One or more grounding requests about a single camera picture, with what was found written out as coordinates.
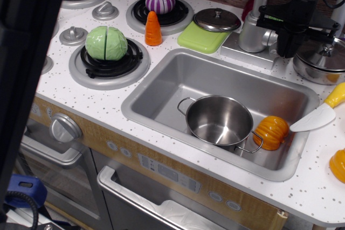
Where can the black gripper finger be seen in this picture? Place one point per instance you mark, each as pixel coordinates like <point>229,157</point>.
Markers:
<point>283,43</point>
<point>295,41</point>

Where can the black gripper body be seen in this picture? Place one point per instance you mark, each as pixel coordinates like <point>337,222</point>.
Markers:
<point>299,18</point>

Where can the silver faucet lever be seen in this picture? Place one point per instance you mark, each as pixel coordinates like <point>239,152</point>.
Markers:
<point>273,44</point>

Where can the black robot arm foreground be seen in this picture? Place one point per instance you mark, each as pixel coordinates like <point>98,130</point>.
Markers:
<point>26,30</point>

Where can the steel pot with lid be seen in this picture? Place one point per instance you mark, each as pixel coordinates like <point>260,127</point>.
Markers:
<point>321,63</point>

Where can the silver toy faucet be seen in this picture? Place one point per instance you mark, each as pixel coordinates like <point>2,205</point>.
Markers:
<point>252,44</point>

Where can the small steel pot lid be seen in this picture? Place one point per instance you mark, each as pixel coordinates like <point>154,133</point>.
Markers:
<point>217,20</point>

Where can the white yellow toy knife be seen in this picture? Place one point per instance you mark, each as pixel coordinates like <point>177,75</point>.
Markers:
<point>323,114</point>

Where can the orange toy pumpkin half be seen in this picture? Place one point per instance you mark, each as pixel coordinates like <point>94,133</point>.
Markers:
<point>272,130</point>

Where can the green cutting board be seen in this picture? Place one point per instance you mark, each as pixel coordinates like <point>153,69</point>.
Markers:
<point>198,39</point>

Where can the steel pot in sink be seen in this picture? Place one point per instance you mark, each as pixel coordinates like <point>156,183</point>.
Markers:
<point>218,120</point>

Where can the yellow toy pepper piece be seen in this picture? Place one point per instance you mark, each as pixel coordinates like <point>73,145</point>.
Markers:
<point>336,165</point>

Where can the purple toy onion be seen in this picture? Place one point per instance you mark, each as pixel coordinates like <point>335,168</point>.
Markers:
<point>160,7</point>

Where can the orange toy carrot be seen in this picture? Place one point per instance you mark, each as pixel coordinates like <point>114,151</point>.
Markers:
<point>153,35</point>

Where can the grey toy sink basin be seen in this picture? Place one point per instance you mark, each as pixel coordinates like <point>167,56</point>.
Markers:
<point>161,101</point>

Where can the front stove burner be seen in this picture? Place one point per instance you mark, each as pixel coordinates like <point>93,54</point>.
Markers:
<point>109,74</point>

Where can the green toy cabbage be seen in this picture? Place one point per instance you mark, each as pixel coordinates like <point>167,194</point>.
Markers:
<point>106,43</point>

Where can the silver stove knob middle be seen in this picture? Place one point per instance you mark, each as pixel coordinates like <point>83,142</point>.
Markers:
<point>105,11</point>

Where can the silver stove knob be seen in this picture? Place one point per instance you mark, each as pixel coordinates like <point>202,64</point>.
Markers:
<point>105,11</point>
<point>73,36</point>

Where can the silver stove knob lower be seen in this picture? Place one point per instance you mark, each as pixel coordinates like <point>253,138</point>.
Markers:
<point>73,36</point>

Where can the silver oven dial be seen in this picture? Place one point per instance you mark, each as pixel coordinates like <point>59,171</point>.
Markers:
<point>63,129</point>

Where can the blue clamp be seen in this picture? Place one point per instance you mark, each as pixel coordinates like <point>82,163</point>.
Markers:
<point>30,186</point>

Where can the dishwasher door handle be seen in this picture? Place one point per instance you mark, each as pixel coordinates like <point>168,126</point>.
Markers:
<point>136,202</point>

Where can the oven door handle left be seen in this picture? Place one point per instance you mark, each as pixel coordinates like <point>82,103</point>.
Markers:
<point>66,160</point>

